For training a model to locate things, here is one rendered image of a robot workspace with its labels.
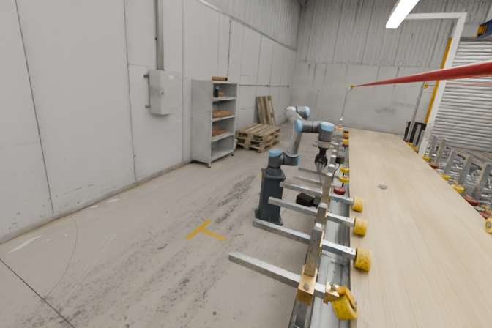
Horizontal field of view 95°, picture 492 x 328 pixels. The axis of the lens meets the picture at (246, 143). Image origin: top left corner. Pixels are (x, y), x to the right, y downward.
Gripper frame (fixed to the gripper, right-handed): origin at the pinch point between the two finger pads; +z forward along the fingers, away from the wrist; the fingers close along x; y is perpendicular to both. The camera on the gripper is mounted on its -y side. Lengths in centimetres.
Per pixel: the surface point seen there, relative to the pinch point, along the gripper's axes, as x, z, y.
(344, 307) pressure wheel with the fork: 20, 5, 103
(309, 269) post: 7, 1, 97
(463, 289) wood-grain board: 64, 10, 68
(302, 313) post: 8, 21, 97
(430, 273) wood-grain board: 54, 10, 64
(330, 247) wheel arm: 14, 5, 76
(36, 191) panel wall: -257, 61, 61
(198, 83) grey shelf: -228, -48, -169
